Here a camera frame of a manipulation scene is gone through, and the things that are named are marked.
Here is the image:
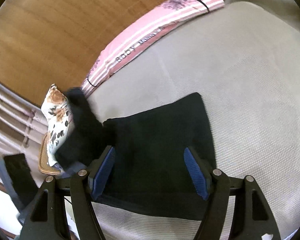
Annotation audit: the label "striped pink curtain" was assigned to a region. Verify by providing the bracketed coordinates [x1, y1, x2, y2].
[0, 84, 47, 185]

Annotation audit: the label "wooden headboard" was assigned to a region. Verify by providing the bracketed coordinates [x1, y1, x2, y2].
[0, 0, 166, 106]

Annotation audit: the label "pink striped baby blanket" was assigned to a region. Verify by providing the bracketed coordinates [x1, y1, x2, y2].
[81, 0, 224, 96]

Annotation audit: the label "floral pillow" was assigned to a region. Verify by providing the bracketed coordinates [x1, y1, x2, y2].
[41, 84, 72, 167]

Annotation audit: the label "beige textured mattress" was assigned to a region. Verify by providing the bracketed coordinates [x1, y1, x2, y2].
[89, 0, 300, 239]

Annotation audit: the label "woven rattan tray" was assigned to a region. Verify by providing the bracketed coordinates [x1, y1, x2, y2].
[38, 133, 62, 176]

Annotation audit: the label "black pants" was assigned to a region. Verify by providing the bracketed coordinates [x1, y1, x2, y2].
[55, 88, 216, 220]

